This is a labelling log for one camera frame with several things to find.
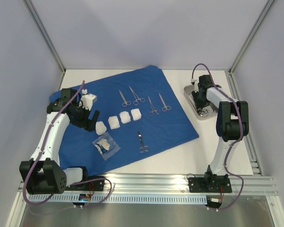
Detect straight scissors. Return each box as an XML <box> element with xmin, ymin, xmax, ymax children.
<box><xmin>119</xmin><ymin>90</ymin><xmax>131</xmax><ymax>107</ymax></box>

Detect long hemostat forceps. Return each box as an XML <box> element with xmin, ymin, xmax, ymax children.
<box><xmin>129</xmin><ymin>86</ymin><xmax>145</xmax><ymax>105</ymax></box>

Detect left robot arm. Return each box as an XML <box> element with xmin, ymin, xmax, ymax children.
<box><xmin>19</xmin><ymin>88</ymin><xmax>100</xmax><ymax>195</ymax></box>

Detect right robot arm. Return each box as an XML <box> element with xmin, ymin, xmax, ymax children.
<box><xmin>191</xmin><ymin>75</ymin><xmax>249</xmax><ymax>192</ymax></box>

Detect blue surgical drape cloth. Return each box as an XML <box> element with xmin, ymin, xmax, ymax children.
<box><xmin>59</xmin><ymin>65</ymin><xmax>199</xmax><ymax>175</ymax></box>

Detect stainless steel instrument tray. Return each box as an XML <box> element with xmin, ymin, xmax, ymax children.
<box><xmin>184</xmin><ymin>83</ymin><xmax>218</xmax><ymax>121</ymax></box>

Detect white gauze pad leftmost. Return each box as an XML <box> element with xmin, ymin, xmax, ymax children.
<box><xmin>95</xmin><ymin>121</ymin><xmax>107</xmax><ymax>136</ymax></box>

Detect white gauze pad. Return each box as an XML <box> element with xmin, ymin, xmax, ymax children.
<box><xmin>119</xmin><ymin>111</ymin><xmax>131</xmax><ymax>124</ymax></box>
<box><xmin>108</xmin><ymin>116</ymin><xmax>120</xmax><ymax>130</ymax></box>
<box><xmin>131</xmin><ymin>108</ymin><xmax>142</xmax><ymax>121</ymax></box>
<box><xmin>95</xmin><ymin>121</ymin><xmax>107</xmax><ymax>136</ymax></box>

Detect clear packet with gloves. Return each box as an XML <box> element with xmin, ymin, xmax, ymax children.
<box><xmin>93</xmin><ymin>132</ymin><xmax>120</xmax><ymax>160</ymax></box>

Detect white gauze pad rightmost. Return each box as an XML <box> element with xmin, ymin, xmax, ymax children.
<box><xmin>131</xmin><ymin>108</ymin><xmax>142</xmax><ymax>121</ymax></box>

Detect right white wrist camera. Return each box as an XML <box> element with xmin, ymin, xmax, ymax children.
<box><xmin>191</xmin><ymin>78</ymin><xmax>198</xmax><ymax>92</ymax></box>

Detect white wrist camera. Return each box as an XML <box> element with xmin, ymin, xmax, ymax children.
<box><xmin>191</xmin><ymin>78</ymin><xmax>198</xmax><ymax>92</ymax></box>
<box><xmin>79</xmin><ymin>94</ymin><xmax>97</xmax><ymax>111</ymax></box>

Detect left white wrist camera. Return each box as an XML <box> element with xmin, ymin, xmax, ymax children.
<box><xmin>79</xmin><ymin>94</ymin><xmax>97</xmax><ymax>111</ymax></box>

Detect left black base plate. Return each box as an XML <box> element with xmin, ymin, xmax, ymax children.
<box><xmin>66</xmin><ymin>175</ymin><xmax>105</xmax><ymax>192</ymax></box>

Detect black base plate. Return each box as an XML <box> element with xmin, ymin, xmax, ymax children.
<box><xmin>188</xmin><ymin>175</ymin><xmax>232</xmax><ymax>193</ymax></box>
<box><xmin>66</xmin><ymin>175</ymin><xmax>105</xmax><ymax>192</ymax></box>

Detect slotted cable duct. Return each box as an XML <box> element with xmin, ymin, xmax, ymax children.
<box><xmin>27</xmin><ymin>194</ymin><xmax>208</xmax><ymax>203</ymax></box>

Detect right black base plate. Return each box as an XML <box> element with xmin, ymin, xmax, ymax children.
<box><xmin>188</xmin><ymin>175</ymin><xmax>232</xmax><ymax>193</ymax></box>

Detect aluminium mounting rail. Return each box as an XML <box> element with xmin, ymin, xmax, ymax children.
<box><xmin>18</xmin><ymin>172</ymin><xmax>279</xmax><ymax>196</ymax></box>

